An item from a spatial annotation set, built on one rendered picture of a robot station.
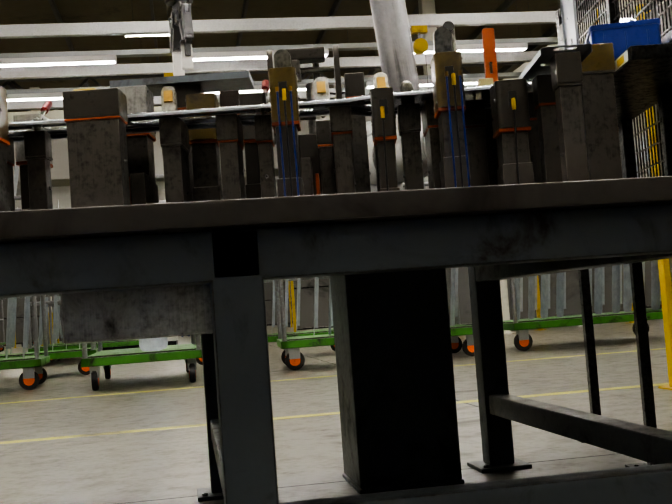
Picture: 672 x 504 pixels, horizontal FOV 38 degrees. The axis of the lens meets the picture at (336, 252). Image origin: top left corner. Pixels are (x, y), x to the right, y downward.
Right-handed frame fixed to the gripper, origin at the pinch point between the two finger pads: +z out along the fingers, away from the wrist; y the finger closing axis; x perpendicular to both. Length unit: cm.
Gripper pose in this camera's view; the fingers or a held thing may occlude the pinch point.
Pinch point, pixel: (182, 63)
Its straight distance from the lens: 270.9
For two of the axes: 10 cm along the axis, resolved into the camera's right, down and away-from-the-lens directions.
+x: 9.1, -0.4, 4.2
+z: 0.7, 10.0, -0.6
